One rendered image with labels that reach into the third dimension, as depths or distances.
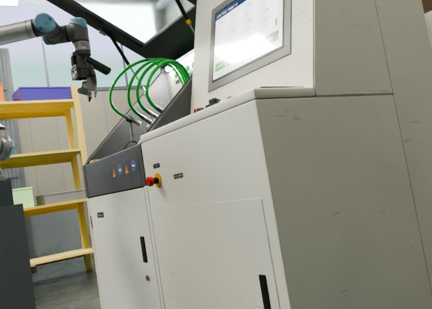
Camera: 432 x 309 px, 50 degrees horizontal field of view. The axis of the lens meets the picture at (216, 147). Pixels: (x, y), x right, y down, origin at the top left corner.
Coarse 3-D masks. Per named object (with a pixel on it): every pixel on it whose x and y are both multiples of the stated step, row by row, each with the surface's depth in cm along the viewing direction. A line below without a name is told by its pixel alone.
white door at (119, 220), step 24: (120, 192) 196; (144, 192) 177; (96, 216) 222; (120, 216) 198; (144, 216) 179; (96, 240) 225; (120, 240) 200; (144, 240) 180; (120, 264) 203; (144, 264) 182; (120, 288) 205; (144, 288) 184
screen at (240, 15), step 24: (240, 0) 170; (264, 0) 158; (288, 0) 147; (216, 24) 183; (240, 24) 168; (264, 24) 155; (288, 24) 145; (216, 48) 180; (240, 48) 165; (264, 48) 153; (288, 48) 143; (216, 72) 177; (240, 72) 163
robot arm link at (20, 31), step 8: (40, 16) 188; (48, 16) 189; (8, 24) 191; (16, 24) 190; (24, 24) 190; (32, 24) 190; (40, 24) 188; (48, 24) 188; (56, 24) 194; (0, 32) 189; (8, 32) 190; (16, 32) 190; (24, 32) 190; (32, 32) 191; (40, 32) 191; (48, 32) 192; (56, 32) 196; (0, 40) 190; (8, 40) 191; (16, 40) 193
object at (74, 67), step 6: (72, 54) 202; (78, 54) 203; (84, 54) 204; (90, 54) 205; (72, 60) 203; (78, 60) 203; (84, 60) 204; (72, 66) 203; (78, 66) 200; (84, 66) 202; (90, 66) 204; (78, 72) 200; (84, 72) 202; (90, 72) 203; (72, 78) 205; (78, 78) 205; (84, 78) 206
